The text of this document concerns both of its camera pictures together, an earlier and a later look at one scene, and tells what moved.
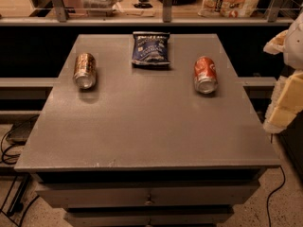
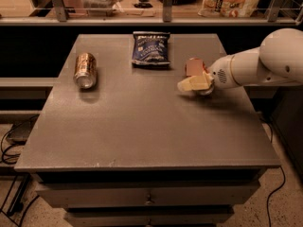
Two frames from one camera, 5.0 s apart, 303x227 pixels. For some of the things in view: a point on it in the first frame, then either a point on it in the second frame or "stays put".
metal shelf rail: (273, 18) stays put
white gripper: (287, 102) -> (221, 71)
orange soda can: (84, 71) stays put
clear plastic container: (102, 1) stays put
